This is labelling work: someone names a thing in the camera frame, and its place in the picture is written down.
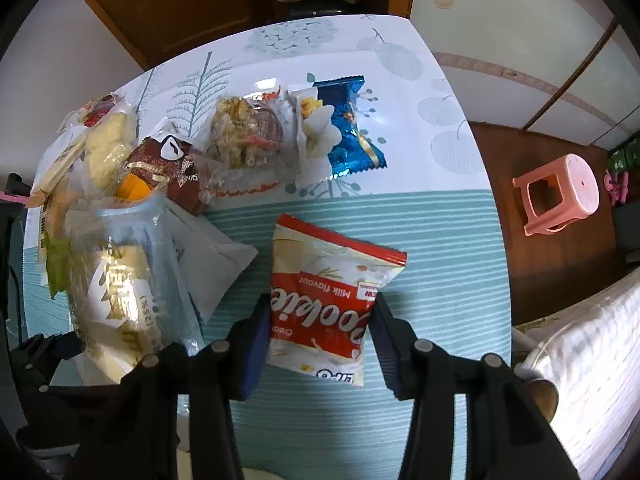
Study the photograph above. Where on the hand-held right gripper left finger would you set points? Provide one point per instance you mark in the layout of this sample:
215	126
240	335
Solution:
254	347

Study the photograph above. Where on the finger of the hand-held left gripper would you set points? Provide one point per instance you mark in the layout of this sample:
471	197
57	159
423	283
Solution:
45	355

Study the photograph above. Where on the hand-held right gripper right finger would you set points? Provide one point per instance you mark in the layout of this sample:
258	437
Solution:
386	347

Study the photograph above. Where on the red white cookie packet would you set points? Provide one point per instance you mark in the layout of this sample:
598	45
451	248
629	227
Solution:
325	280

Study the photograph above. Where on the large clear gold print packet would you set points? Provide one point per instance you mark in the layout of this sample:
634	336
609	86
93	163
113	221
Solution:
120	290

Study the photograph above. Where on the plain white snack packet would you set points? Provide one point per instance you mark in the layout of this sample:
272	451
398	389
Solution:
210	255

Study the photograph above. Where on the beige cracker packet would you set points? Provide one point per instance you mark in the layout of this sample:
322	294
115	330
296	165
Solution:
55	170

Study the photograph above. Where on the orange snack packet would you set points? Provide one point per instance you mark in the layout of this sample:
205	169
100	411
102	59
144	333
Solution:
131	187

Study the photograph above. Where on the brown snack packet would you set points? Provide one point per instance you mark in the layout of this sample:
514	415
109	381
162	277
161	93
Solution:
170	167

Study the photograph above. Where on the clear grain bar packet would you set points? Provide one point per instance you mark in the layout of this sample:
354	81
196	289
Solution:
245	135

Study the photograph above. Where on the clear yellow puff packet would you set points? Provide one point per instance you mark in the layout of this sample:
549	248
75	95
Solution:
107	147

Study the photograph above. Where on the blue snack packet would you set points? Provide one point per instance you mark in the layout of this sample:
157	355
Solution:
350	125

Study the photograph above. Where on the white snack packet yellow print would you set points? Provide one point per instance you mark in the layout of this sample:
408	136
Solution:
315	130

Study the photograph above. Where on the clear red print packet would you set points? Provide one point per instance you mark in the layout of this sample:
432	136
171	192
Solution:
97	110

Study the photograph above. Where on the green snack packet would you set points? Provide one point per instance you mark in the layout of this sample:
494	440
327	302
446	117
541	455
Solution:
56	267

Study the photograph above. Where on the striped bed blanket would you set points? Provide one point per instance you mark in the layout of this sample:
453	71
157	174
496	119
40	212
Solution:
600	350

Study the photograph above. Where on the pink plastic stool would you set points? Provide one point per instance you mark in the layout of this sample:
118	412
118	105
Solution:
565	192

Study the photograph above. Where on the pink toy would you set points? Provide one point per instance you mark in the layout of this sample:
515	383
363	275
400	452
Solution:
616	187

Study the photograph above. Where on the green bag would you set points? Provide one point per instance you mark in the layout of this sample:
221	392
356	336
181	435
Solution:
625	155

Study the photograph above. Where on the white sliding wardrobe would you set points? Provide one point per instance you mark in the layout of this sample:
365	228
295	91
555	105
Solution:
525	25

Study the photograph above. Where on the brown wooden door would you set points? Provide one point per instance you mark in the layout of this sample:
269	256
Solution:
175	5

